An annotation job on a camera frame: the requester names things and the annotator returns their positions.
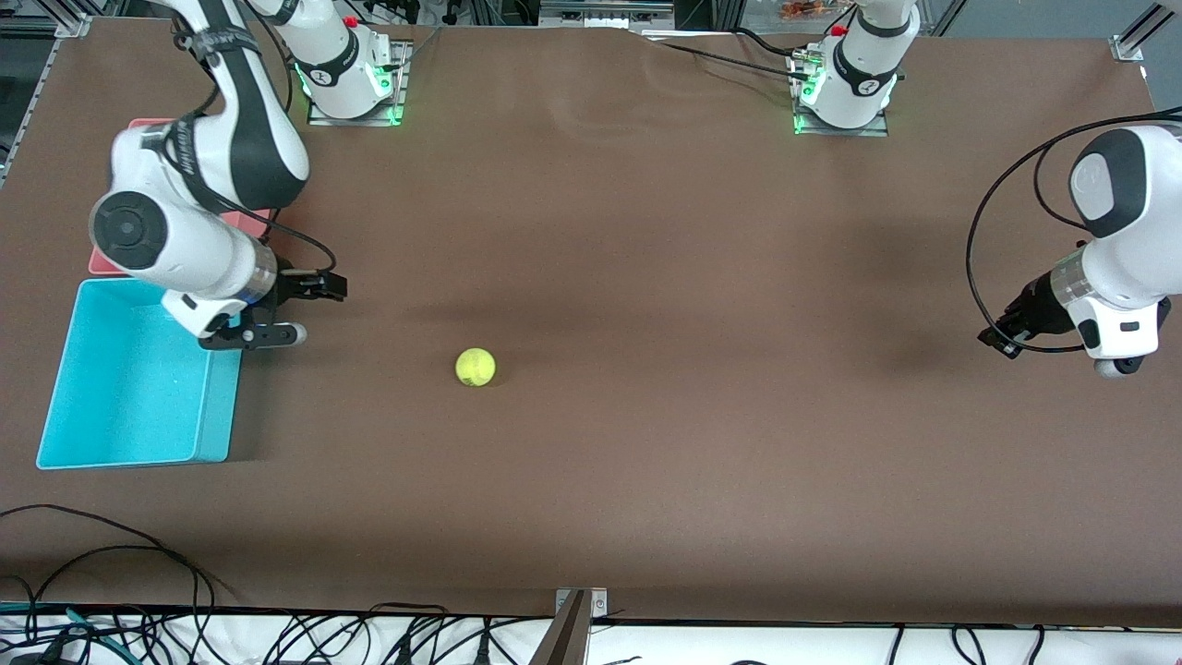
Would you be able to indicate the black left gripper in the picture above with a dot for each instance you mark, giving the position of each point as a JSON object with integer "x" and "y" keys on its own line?
{"x": 1034, "y": 308}

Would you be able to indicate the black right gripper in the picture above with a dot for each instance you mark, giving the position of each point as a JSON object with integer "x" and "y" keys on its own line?
{"x": 294, "y": 287}

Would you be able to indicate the yellow-green tennis ball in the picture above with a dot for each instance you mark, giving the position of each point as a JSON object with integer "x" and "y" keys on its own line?
{"x": 476, "y": 367}

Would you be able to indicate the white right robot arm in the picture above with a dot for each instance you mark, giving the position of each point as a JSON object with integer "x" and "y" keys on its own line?
{"x": 249, "y": 139}

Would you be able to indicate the pink plastic bin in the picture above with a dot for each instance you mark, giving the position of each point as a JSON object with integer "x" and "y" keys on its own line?
{"x": 102, "y": 263}

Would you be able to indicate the blue plastic bin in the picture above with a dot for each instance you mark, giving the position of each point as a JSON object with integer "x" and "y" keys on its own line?
{"x": 120, "y": 397}

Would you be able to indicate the grey background box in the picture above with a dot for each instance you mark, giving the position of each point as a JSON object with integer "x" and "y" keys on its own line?
{"x": 600, "y": 14}

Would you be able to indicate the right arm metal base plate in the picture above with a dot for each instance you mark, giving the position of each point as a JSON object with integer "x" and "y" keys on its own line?
{"x": 323, "y": 120}

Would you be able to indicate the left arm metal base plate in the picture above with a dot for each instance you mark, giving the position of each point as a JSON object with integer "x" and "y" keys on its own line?
{"x": 868, "y": 132}

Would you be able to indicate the aluminium frame profile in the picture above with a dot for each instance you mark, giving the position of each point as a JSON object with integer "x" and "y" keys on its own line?
{"x": 69, "y": 23}

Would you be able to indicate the grey metal camera mount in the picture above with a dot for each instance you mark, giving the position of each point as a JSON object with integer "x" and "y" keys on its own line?
{"x": 568, "y": 637}

